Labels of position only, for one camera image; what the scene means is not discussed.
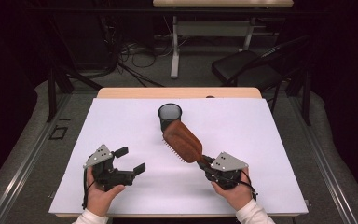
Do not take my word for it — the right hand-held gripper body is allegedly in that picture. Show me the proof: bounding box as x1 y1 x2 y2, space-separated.
204 151 250 191

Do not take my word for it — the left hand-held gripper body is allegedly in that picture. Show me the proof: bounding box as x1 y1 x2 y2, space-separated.
83 144 135 192

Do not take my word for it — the wooden paddle hairbrush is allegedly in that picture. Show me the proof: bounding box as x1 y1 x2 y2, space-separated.
161 119 211 166

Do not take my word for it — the black mesh cup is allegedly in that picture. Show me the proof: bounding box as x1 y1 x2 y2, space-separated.
157 103 184 133

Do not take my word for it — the person's right hand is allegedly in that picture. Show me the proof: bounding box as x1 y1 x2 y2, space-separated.
210 167 255 213

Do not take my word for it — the person's left hand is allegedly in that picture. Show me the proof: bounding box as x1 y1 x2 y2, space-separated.
85 167 127 217

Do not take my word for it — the wooden table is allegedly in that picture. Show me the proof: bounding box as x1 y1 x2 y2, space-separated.
55 87 310 218

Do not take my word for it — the black metal stand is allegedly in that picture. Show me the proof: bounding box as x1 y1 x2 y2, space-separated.
45 18 105 124
285 34 312 127

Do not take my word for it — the black folding chair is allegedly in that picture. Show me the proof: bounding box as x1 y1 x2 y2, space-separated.
211 35 311 113

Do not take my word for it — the white-legged desk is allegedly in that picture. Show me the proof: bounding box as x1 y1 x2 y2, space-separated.
152 0 295 80

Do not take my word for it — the black metal crossbar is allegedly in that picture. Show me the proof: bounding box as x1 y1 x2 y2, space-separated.
24 7 327 17

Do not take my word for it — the left hand-held gripper black cable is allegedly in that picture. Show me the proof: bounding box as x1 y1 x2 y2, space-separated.
81 167 98 210

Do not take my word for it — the hand-held gripper black cable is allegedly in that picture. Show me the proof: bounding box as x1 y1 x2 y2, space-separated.
229 167 259 202
81 167 98 210

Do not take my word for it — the right hand-held gripper black cable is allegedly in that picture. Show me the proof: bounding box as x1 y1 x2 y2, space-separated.
229 167 259 202

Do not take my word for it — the metal floor rail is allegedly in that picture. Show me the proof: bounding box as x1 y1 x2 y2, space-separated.
0 92 73 224
288 92 358 224

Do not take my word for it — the tangle of floor cables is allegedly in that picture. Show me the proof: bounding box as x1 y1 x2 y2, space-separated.
99 15 187 88

